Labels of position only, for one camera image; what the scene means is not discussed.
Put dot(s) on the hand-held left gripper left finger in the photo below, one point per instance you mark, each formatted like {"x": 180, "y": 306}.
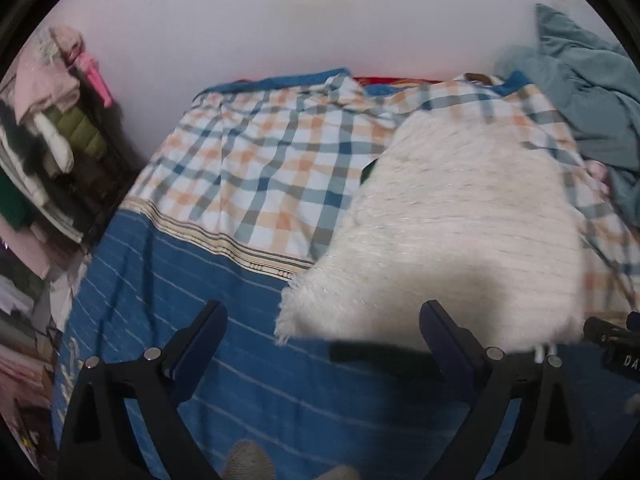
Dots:
{"x": 200, "y": 342}

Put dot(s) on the person's grey fuzzy garment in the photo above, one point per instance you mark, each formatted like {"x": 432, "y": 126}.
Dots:
{"x": 247, "y": 462}

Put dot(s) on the white fuzzy jacket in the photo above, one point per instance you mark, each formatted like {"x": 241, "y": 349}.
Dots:
{"x": 450, "y": 220}

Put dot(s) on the blue and checked bed sheet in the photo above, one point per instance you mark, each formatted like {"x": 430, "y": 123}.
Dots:
{"x": 225, "y": 170}

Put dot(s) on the pink cloth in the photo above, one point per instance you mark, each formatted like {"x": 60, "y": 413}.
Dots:
{"x": 597, "y": 171}

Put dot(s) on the teal duvet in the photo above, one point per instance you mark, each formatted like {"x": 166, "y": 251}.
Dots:
{"x": 590, "y": 90}

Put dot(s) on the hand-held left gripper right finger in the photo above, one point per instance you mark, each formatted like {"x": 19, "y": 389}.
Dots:
{"x": 445, "y": 342}

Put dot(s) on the pink hanger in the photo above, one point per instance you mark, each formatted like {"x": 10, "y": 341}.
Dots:
{"x": 97, "y": 80}

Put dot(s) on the pile of clothes on rack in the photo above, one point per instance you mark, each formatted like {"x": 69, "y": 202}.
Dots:
{"x": 50, "y": 125}

